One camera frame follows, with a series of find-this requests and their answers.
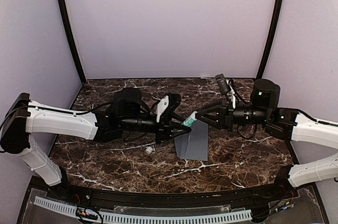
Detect grey slotted cable duct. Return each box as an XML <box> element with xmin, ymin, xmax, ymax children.
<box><xmin>34</xmin><ymin>196</ymin><xmax>252</xmax><ymax>223</ymax></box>

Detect black right frame post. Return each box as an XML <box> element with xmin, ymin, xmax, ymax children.
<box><xmin>255</xmin><ymin>0</ymin><xmax>283</xmax><ymax>80</ymax></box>

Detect grey envelope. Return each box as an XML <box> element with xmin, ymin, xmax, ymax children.
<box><xmin>174</xmin><ymin>120</ymin><xmax>208</xmax><ymax>161</ymax></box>

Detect white glue stick cap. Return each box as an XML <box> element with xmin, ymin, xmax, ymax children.
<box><xmin>145</xmin><ymin>147</ymin><xmax>154</xmax><ymax>154</ymax></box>

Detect black left frame post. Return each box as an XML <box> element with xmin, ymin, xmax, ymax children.
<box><xmin>58</xmin><ymin>0</ymin><xmax>87</xmax><ymax>85</ymax></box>

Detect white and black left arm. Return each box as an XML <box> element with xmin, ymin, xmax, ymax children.
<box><xmin>1</xmin><ymin>88</ymin><xmax>192</xmax><ymax>201</ymax></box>

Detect white green glue stick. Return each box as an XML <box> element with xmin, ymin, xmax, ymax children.
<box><xmin>182</xmin><ymin>111</ymin><xmax>198</xmax><ymax>127</ymax></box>

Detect black table edge rail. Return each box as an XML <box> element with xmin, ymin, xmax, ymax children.
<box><xmin>31</xmin><ymin>175</ymin><xmax>317</xmax><ymax>209</ymax></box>

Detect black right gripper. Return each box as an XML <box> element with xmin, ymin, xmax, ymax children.
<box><xmin>195</xmin><ymin>99</ymin><xmax>270</xmax><ymax>132</ymax></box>

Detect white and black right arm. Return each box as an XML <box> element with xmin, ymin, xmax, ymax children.
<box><xmin>195</xmin><ymin>79</ymin><xmax>337</xmax><ymax>200</ymax></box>

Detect black frame post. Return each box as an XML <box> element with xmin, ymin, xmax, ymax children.
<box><xmin>58</xmin><ymin>0</ymin><xmax>87</xmax><ymax>85</ymax></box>
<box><xmin>255</xmin><ymin>0</ymin><xmax>283</xmax><ymax>80</ymax></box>

